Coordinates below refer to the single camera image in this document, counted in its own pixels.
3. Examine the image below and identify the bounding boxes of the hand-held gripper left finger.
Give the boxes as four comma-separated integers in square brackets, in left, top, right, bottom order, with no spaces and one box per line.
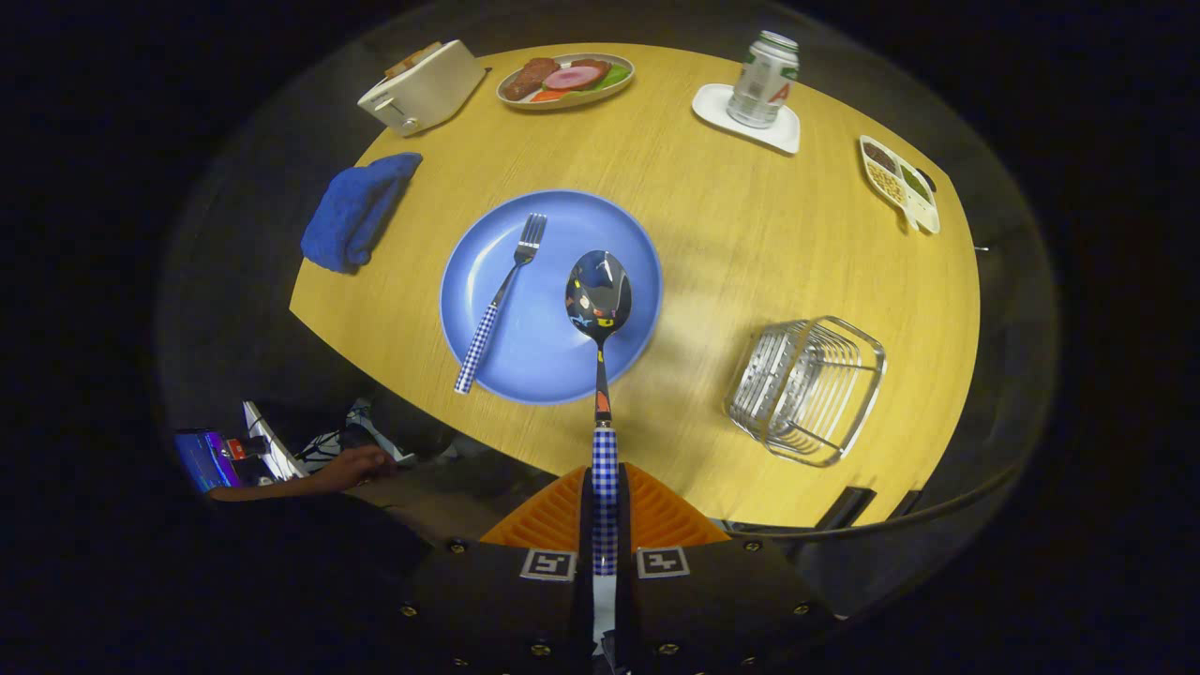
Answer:
[398,466,597,675]

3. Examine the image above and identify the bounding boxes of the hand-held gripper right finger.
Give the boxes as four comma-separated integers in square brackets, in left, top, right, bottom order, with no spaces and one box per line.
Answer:
[617,464,835,675]

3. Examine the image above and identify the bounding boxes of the checkered handle fork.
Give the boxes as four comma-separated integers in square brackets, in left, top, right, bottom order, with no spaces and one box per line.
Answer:
[454,213,548,396]

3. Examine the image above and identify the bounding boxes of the checkered handle spoon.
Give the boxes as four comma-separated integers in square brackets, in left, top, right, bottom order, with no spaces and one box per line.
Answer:
[564,249,633,657]

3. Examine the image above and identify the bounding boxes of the person's leg in khaki trousers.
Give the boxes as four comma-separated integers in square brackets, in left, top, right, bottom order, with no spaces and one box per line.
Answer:
[375,469,563,547]

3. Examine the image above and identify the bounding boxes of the wide black bar under table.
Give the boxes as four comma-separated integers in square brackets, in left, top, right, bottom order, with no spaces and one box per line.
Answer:
[816,487,878,531]

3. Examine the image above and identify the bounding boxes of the black and white patterned cloth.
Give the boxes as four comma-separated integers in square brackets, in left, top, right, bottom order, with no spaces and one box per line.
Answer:
[300,398,418,465]

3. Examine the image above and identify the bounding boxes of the blue round plate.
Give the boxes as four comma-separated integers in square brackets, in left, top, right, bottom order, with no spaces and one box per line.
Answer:
[440,189,664,406]

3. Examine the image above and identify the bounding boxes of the white flat device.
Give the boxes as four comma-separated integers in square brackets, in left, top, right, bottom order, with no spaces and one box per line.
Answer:
[242,401,306,481]

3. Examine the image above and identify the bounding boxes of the phone with lit screen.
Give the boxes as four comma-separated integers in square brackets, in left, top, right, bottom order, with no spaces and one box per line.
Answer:
[174,429,243,495]

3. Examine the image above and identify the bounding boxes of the blue folded cloth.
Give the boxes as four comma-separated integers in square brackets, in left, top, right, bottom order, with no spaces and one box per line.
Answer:
[300,152,424,275]

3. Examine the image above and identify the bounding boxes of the white divided spice dish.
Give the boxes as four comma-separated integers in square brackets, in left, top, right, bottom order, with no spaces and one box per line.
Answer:
[859,135,941,235]

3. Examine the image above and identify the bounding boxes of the white square coaster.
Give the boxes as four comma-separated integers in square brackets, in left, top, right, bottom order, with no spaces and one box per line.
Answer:
[692,83,802,155]

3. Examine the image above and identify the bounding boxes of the white toaster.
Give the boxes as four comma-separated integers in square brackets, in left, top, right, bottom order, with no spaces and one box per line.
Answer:
[357,39,488,138]

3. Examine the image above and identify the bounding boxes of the white drink bottle green label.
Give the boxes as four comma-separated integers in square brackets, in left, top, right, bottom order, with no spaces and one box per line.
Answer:
[727,30,801,129]

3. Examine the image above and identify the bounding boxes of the grey plate of food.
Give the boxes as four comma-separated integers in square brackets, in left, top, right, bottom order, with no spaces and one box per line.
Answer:
[496,52,636,112]

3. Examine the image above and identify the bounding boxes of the brown toast slices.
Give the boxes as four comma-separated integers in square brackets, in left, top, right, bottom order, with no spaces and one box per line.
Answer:
[382,40,443,80]

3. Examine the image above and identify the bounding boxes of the thin grey curved rail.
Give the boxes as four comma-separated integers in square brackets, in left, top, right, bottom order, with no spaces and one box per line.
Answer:
[712,464,1025,542]

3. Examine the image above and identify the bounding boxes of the metal wire basket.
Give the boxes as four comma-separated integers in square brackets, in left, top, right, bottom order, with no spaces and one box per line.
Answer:
[724,316,888,468]

